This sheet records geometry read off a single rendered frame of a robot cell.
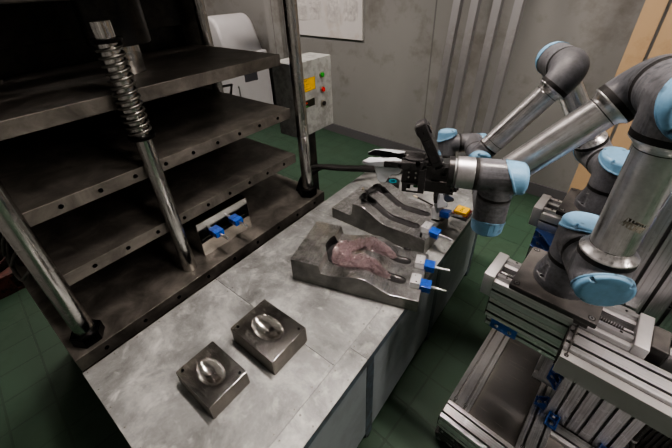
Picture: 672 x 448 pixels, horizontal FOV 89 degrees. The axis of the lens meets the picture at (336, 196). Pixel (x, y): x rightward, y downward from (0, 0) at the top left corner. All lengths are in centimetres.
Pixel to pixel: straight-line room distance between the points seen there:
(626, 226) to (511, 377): 123
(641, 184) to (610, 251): 17
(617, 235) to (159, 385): 128
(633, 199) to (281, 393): 100
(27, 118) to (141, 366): 81
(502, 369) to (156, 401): 149
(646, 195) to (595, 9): 255
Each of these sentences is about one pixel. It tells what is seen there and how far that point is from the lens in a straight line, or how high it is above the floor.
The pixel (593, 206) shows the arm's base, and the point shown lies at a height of 108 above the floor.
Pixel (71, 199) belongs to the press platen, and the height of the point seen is 127.
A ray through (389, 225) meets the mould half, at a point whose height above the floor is 88.
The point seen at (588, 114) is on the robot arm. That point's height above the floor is 156.
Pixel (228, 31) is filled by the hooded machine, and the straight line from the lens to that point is 515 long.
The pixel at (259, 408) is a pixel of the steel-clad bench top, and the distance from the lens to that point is 117.
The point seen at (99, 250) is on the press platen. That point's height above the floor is 104.
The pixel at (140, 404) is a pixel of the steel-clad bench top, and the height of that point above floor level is 80.
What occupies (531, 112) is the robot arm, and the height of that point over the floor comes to 142.
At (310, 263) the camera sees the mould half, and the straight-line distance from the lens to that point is 133.
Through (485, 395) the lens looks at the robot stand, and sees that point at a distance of 191.
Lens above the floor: 183
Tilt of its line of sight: 33 degrees down
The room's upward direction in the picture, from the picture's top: 3 degrees counter-clockwise
